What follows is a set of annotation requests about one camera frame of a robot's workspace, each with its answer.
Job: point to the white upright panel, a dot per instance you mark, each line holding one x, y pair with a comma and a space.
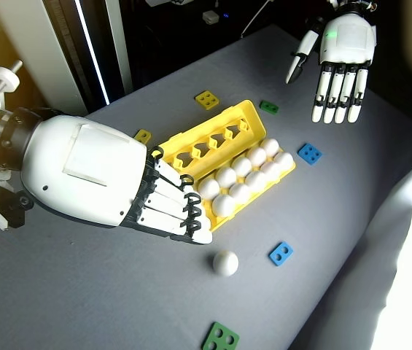
38, 43

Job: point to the grey table cloth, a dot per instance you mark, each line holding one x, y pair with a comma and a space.
118, 291

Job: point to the white power adapter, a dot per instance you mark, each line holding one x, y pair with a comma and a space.
210, 16

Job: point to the green two-hole block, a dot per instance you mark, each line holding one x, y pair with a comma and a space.
268, 109

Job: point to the blue four-hole square block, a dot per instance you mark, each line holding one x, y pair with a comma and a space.
309, 155

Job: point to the yellow four-hole square block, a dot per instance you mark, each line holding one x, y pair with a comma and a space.
207, 95

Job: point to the blue two-hole block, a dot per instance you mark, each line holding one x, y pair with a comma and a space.
281, 248

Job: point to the yellow two-hole block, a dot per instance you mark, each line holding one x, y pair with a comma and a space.
143, 132

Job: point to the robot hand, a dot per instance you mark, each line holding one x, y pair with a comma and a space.
348, 40
81, 171

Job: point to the white light strip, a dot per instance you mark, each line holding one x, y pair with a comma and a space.
92, 54

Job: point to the yellow egg carton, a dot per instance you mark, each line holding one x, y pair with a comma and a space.
227, 118

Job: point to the green four-hole square block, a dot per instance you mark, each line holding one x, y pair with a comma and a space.
211, 341

